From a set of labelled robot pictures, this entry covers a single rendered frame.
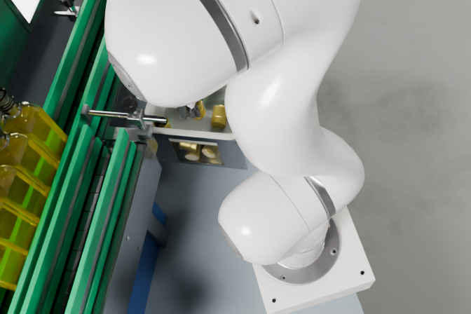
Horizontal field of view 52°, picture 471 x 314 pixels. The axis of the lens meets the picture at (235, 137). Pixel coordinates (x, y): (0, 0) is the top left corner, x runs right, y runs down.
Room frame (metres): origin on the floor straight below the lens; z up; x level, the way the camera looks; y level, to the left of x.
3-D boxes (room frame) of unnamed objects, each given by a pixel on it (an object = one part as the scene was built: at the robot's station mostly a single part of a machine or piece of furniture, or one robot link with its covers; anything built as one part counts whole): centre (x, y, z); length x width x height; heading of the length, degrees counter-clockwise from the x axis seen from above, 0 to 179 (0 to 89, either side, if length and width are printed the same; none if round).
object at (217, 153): (0.60, 0.09, 0.92); 0.27 x 0.17 x 0.15; 68
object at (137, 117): (0.52, 0.20, 1.12); 0.17 x 0.03 x 0.12; 68
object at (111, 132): (0.52, 0.21, 1.02); 0.09 x 0.04 x 0.07; 68
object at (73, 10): (0.82, 0.29, 1.11); 0.07 x 0.04 x 0.13; 68
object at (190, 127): (0.59, 0.06, 0.97); 0.22 x 0.17 x 0.09; 68
